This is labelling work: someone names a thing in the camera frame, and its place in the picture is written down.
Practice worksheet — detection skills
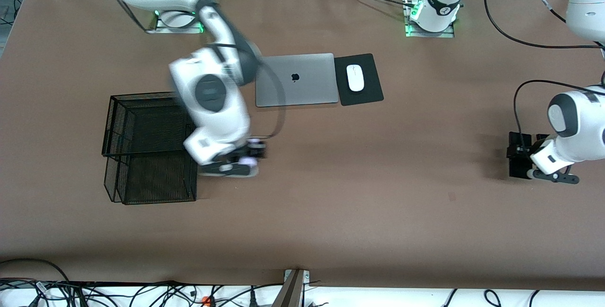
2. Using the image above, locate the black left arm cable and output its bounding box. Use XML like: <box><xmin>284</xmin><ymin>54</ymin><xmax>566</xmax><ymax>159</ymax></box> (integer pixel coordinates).
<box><xmin>483</xmin><ymin>0</ymin><xmax>605</xmax><ymax>149</ymax></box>

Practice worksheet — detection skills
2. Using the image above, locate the white computer mouse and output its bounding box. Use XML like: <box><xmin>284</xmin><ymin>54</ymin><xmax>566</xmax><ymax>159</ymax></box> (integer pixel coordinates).
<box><xmin>346</xmin><ymin>64</ymin><xmax>365</xmax><ymax>92</ymax></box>

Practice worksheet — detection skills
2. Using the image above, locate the black wire mesh basket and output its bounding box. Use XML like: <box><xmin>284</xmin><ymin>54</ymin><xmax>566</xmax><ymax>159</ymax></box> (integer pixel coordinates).
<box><xmin>102</xmin><ymin>91</ymin><xmax>204</xmax><ymax>205</ymax></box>

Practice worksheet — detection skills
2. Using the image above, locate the black mouse pad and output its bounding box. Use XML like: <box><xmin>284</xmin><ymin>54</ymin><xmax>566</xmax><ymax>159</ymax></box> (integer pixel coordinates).
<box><xmin>334</xmin><ymin>53</ymin><xmax>384</xmax><ymax>107</ymax></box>

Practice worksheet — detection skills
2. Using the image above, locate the lilac flip phone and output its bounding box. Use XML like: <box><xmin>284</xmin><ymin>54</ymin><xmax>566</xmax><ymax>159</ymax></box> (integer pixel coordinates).
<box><xmin>239</xmin><ymin>138</ymin><xmax>267</xmax><ymax>167</ymax></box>

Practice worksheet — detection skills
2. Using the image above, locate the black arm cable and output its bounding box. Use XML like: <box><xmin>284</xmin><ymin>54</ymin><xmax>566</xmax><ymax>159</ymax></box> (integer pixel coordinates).
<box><xmin>483</xmin><ymin>0</ymin><xmax>605</xmax><ymax>149</ymax></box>
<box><xmin>102</xmin><ymin>0</ymin><xmax>287</xmax><ymax>140</ymax></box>

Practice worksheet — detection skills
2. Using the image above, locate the black slab smartphone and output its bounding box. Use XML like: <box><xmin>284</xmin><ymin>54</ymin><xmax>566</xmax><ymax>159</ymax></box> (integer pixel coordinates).
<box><xmin>508</xmin><ymin>132</ymin><xmax>533</xmax><ymax>179</ymax></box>

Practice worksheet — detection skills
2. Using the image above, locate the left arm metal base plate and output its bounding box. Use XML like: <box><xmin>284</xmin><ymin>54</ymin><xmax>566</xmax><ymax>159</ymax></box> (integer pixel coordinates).
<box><xmin>404</xmin><ymin>0</ymin><xmax>455</xmax><ymax>39</ymax></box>

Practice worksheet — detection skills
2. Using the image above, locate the silver closed laptop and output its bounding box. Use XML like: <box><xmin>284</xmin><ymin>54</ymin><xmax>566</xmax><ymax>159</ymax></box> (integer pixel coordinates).
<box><xmin>255</xmin><ymin>53</ymin><xmax>340</xmax><ymax>108</ymax></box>

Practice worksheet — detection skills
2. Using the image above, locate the grey aluminium table bracket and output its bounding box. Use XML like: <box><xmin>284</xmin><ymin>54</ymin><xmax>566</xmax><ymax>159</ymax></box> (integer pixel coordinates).
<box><xmin>272</xmin><ymin>269</ymin><xmax>311</xmax><ymax>307</ymax></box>

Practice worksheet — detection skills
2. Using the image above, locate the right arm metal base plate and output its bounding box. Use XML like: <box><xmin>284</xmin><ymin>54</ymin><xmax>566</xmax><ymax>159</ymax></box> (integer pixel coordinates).
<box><xmin>147</xmin><ymin>11</ymin><xmax>205</xmax><ymax>34</ymax></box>

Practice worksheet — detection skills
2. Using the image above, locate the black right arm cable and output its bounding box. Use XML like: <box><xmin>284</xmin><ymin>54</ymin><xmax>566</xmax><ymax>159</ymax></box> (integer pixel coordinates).
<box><xmin>102</xmin><ymin>0</ymin><xmax>287</xmax><ymax>140</ymax></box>

